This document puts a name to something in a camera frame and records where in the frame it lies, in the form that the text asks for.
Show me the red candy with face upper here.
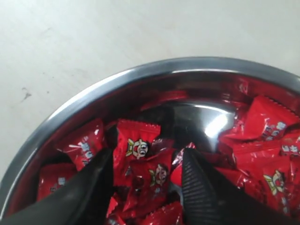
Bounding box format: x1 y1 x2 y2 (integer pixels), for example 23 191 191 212
113 119 161 186

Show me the red candy with face lower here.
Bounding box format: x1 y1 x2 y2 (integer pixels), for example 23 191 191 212
113 148 174 212

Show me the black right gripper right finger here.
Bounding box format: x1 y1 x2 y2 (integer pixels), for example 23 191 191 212
181 148 291 225

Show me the red candy with face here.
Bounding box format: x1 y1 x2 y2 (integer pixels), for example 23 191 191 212
113 119 161 186
113 148 174 212

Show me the dark gray round object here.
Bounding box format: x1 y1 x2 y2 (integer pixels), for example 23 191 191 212
0 57 300 218

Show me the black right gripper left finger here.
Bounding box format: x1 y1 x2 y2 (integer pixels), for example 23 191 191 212
0 147 115 225

